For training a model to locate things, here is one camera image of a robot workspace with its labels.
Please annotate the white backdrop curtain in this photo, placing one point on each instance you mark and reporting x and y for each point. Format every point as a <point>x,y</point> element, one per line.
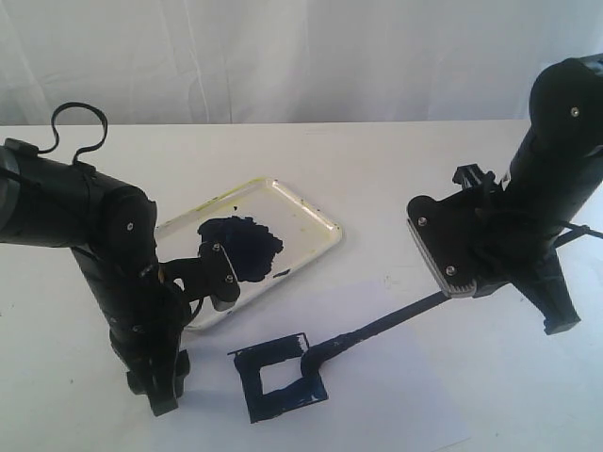
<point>285,61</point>

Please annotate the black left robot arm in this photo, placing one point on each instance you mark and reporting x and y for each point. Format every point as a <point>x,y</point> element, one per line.
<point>109,226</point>

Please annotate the black paintbrush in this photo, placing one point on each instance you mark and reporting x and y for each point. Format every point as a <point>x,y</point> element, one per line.
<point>315,356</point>

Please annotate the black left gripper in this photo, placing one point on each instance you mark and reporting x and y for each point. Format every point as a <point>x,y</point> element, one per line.
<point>145,328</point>

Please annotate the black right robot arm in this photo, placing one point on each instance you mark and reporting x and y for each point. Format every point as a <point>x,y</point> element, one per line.
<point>556,169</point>

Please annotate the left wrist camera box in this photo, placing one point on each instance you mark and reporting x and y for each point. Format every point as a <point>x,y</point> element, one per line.
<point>209,275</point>

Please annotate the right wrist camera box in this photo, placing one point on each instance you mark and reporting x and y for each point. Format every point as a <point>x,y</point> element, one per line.
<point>444,231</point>

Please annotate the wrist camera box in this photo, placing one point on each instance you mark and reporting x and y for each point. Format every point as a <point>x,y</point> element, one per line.
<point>444,231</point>
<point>209,275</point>

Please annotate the white paint tray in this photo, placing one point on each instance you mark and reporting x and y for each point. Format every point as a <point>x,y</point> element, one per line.
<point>267,230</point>

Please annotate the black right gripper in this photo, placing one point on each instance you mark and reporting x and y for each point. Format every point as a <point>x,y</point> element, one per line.
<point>519,248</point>

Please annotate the white paper with square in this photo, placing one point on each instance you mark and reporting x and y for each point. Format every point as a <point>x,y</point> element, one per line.
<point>381,394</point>

